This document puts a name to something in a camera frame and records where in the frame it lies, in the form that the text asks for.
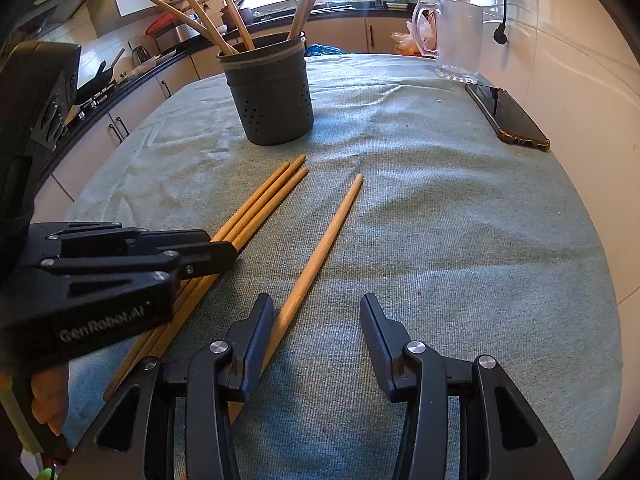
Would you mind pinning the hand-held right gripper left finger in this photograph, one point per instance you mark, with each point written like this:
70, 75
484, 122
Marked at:
257, 340

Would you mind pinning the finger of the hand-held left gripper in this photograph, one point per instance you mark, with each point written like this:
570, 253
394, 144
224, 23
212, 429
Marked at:
150, 265
100, 240

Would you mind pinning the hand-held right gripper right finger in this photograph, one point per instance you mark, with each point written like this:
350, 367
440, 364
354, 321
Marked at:
377, 340

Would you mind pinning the bundle of wooden chopsticks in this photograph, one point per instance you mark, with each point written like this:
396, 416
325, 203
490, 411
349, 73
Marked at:
262, 200

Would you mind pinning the dark grey perforated utensil holder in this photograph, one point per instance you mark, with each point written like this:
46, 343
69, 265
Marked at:
272, 95

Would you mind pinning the person's left hand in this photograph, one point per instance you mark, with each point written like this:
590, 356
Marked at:
50, 395

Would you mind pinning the black wok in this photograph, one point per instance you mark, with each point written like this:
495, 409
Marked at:
95, 85

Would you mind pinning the grey-green table cloth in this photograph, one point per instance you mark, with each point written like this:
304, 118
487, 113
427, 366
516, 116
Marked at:
425, 240

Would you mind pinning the steel kettle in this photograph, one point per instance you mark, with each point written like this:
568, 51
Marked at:
140, 54

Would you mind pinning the range hood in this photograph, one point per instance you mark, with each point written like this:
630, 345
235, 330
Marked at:
55, 5

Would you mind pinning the red plastic basin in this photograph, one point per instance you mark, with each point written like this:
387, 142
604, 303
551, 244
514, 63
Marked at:
162, 22

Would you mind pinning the brown clay pot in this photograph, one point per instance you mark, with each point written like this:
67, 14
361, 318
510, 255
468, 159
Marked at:
240, 16

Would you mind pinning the black smartphone in orange case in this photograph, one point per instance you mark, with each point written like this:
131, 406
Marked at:
507, 115

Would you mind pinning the blue plastic bag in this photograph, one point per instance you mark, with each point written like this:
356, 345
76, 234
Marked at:
322, 51

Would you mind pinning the clear bag with red contents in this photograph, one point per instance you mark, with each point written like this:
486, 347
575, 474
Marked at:
410, 37

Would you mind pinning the clear glass mug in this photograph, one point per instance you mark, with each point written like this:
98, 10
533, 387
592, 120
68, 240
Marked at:
457, 40

